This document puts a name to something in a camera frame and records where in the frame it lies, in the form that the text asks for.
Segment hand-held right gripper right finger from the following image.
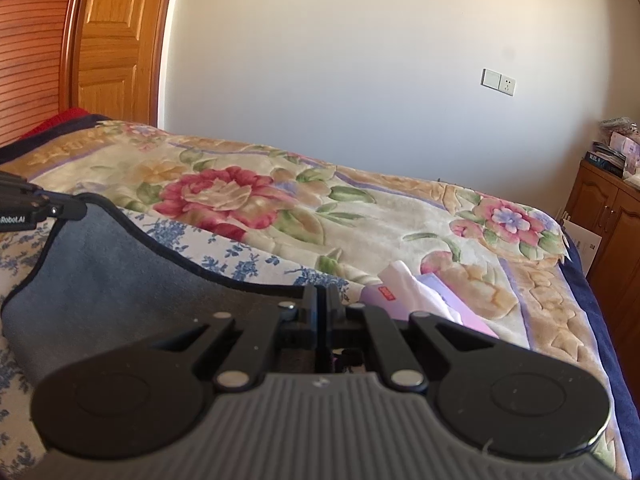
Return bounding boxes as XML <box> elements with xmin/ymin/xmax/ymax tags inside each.
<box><xmin>325</xmin><ymin>284</ymin><xmax>502</xmax><ymax>394</ymax></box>

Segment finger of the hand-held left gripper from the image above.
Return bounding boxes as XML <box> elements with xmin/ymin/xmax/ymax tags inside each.
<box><xmin>35</xmin><ymin>188</ymin><xmax>87</xmax><ymax>220</ymax></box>

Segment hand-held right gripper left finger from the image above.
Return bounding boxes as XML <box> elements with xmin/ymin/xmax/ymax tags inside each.
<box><xmin>150</xmin><ymin>284</ymin><xmax>319</xmax><ymax>393</ymax></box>

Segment grey-blue towel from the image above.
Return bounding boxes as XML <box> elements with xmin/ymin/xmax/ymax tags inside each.
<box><xmin>0</xmin><ymin>193</ymin><xmax>321</xmax><ymax>387</ymax></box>

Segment white cloth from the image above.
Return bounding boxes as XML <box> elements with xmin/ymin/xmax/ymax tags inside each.
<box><xmin>377</xmin><ymin>260</ymin><xmax>469</xmax><ymax>324</ymax></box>

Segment red cloth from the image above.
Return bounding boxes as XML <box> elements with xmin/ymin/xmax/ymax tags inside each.
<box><xmin>20</xmin><ymin>106</ymin><xmax>102</xmax><ymax>141</ymax></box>

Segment floral plush blanket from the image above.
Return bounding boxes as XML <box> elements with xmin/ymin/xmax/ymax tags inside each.
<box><xmin>0</xmin><ymin>114</ymin><xmax>640</xmax><ymax>480</ymax></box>

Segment white blue-flowered bedsheet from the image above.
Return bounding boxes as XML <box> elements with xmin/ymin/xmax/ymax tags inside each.
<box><xmin>0</xmin><ymin>207</ymin><xmax>352</xmax><ymax>480</ymax></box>

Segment pink plastic bag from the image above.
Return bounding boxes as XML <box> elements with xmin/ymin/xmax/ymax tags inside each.
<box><xmin>360</xmin><ymin>272</ymin><xmax>501</xmax><ymax>339</ymax></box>

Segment wooden louvred wardrobe door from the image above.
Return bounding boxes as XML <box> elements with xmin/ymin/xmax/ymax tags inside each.
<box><xmin>0</xmin><ymin>0</ymin><xmax>84</xmax><ymax>149</ymax></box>

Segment wooden panel door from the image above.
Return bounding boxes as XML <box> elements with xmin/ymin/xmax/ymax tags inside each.
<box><xmin>74</xmin><ymin>0</ymin><xmax>182</xmax><ymax>129</ymax></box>

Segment white cardboard sheet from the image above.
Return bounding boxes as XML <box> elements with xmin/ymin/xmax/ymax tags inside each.
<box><xmin>560</xmin><ymin>217</ymin><xmax>604</xmax><ymax>277</ymax></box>

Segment wooden cabinet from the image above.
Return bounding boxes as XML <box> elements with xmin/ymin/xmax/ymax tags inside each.
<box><xmin>565</xmin><ymin>159</ymin><xmax>640</xmax><ymax>342</ymax></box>

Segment pink packets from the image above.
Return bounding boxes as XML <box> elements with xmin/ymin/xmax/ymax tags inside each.
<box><xmin>607</xmin><ymin>130</ymin><xmax>640</xmax><ymax>172</ymax></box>

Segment clear plastic bag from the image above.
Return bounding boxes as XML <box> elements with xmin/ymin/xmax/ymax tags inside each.
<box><xmin>599</xmin><ymin>116</ymin><xmax>640</xmax><ymax>134</ymax></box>

